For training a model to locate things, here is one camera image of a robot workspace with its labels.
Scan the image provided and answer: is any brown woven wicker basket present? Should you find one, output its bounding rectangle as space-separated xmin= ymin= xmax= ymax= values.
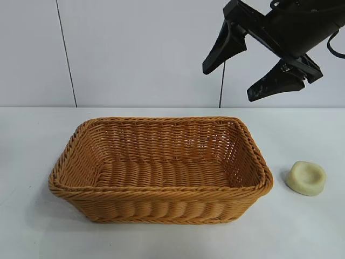
xmin=48 ymin=115 xmax=275 ymax=224

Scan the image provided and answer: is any black looped cable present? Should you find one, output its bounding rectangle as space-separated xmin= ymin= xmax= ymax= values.
xmin=327 ymin=30 xmax=345 ymax=59

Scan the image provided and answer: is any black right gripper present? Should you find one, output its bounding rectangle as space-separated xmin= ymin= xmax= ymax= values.
xmin=202 ymin=0 xmax=343 ymax=103

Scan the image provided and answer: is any pale yellow egg yolk pastry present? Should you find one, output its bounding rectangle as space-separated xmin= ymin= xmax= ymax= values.
xmin=285 ymin=161 xmax=327 ymax=196

